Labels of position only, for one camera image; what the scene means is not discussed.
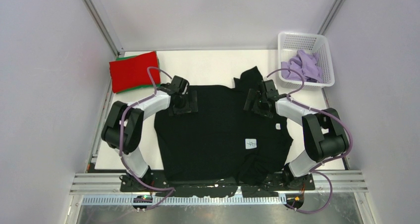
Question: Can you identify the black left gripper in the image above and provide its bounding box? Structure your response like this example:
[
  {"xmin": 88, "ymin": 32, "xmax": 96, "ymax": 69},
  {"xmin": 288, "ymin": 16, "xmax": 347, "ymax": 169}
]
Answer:
[{"xmin": 169, "ymin": 91, "xmax": 197, "ymax": 117}]

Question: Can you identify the black t shirt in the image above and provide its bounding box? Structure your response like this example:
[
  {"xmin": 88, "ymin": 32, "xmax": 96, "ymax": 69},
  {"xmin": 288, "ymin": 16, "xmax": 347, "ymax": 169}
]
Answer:
[{"xmin": 154, "ymin": 67, "xmax": 293, "ymax": 185}]

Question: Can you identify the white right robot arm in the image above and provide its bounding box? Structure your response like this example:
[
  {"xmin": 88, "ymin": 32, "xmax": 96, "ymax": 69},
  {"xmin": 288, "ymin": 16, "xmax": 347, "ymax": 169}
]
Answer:
[{"xmin": 244, "ymin": 80, "xmax": 350, "ymax": 190}]

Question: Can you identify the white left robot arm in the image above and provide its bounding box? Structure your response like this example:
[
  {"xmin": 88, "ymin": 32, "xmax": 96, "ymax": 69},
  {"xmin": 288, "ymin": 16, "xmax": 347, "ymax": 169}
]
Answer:
[{"xmin": 101, "ymin": 76, "xmax": 198, "ymax": 191}]

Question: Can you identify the purple crumpled t shirt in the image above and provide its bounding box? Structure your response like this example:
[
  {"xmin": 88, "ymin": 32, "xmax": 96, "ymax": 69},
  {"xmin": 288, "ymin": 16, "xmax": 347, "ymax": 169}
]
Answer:
[{"xmin": 280, "ymin": 50, "xmax": 324, "ymax": 83}]

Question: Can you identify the red folded t shirt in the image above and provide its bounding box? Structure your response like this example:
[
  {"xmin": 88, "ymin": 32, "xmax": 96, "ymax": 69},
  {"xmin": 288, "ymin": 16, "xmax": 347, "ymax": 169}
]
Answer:
[{"xmin": 109, "ymin": 51, "xmax": 161, "ymax": 94}]

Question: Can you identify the white plastic basket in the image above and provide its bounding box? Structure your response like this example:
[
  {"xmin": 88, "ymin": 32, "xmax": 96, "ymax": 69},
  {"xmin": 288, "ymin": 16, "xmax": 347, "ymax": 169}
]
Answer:
[{"xmin": 278, "ymin": 32, "xmax": 335, "ymax": 90}]

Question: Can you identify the green folded t shirt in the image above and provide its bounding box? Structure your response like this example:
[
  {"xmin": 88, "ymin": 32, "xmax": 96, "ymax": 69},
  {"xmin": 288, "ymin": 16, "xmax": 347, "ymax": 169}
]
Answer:
[{"xmin": 115, "ymin": 53, "xmax": 162, "ymax": 93}]

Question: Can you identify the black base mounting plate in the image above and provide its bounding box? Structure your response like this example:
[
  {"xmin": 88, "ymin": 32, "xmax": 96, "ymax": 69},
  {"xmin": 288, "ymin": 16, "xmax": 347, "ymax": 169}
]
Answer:
[{"xmin": 120, "ymin": 169, "xmax": 315, "ymax": 199}]

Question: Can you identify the white slotted cable duct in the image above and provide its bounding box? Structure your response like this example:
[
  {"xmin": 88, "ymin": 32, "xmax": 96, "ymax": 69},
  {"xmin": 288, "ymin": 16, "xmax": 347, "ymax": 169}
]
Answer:
[{"xmin": 81, "ymin": 194, "xmax": 286, "ymax": 206}]

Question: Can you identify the aluminium frame rail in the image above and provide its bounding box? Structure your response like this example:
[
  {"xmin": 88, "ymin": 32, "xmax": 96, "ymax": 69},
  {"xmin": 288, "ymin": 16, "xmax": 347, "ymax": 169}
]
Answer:
[{"xmin": 70, "ymin": 170, "xmax": 368, "ymax": 195}]

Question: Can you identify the right aluminium corner post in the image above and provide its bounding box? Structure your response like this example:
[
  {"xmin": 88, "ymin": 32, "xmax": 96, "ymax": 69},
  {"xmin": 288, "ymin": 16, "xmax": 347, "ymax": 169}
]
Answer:
[{"xmin": 318, "ymin": 0, "xmax": 345, "ymax": 36}]

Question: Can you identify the aluminium corner post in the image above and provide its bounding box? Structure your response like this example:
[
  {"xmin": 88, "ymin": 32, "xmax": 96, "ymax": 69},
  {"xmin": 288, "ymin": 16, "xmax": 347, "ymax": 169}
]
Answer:
[
  {"xmin": 318, "ymin": 0, "xmax": 345, "ymax": 36},
  {"xmin": 82, "ymin": 0, "xmax": 125, "ymax": 58}
]

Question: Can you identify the left aluminium corner post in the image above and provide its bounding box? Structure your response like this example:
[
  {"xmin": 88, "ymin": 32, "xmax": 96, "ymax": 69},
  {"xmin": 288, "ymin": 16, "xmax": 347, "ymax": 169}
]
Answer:
[{"xmin": 82, "ymin": 0, "xmax": 125, "ymax": 58}]

